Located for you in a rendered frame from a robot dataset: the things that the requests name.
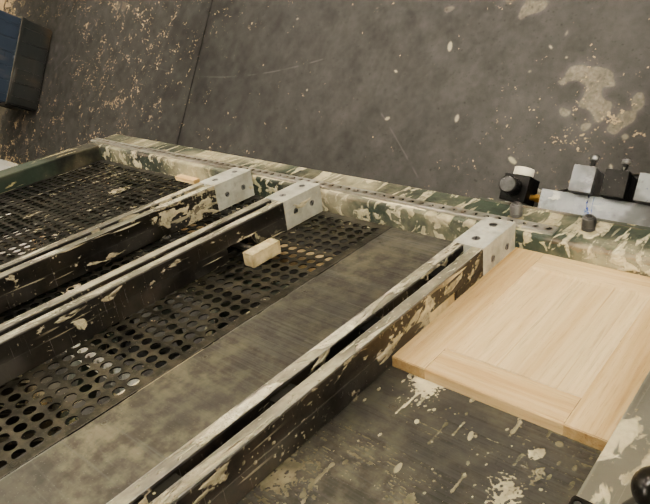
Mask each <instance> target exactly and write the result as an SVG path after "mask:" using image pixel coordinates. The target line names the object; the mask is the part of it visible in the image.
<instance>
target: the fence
mask: <svg viewBox="0 0 650 504"><path fill-rule="evenodd" d="M645 466H650V371H649V373H648V374H647V376H646V378H645V379H644V381H643V383H642V384H641V386H640V388H639V390H638V391H637V393H636V395H635V396H634V398H633V400H632V401H631V403H630V405H629V407H628V408H627V410H626V412H625V413H624V415H623V417H622V419H621V420H620V422H619V424H618V425H617V427H616V429H615V430H614V432H613V434H612V436H611V437H610V439H609V441H608V442H607V444H606V446H605V447H604V449H603V451H602V453H601V454H600V456H599V458H598V459H597V461H596V463H595V464H594V466H593V468H592V470H591V471H590V473H589V475H588V476H587V478H586V480H585V481H584V483H583V485H582V487H581V488H580V490H579V492H578V493H577V495H576V496H578V497H580V498H583V499H585V500H587V501H589V502H591V503H593V504H621V503H623V502H624V501H626V500H627V499H629V498H631V497H632V493H631V487H630V485H631V479H632V477H633V475H634V474H635V472H636V471H637V470H639V469H640V468H642V467H645Z"/></svg>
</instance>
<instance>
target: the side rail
mask: <svg viewBox="0 0 650 504"><path fill-rule="evenodd" d="M98 148H99V147H98V146H97V145H92V144H87V143H86V144H83V145H80V146H77V147H74V148H71V149H67V150H64V151H61V152H58V153H55V154H52V155H48V156H45V157H42V158H39V159H36V160H33V161H29V162H26V163H23V164H20V165H17V166H14V167H10V168H7V169H4V170H1V171H0V194H3V193H6V192H9V191H12V190H15V189H17V188H20V187H23V186H26V185H29V184H32V183H35V182H38V181H41V180H44V179H47V178H50V177H53V176H56V175H58V174H61V173H64V172H67V171H70V170H73V169H76V168H79V167H82V166H85V165H88V164H91V163H94V162H97V161H99V160H102V159H101V156H100V152H99V149H98Z"/></svg>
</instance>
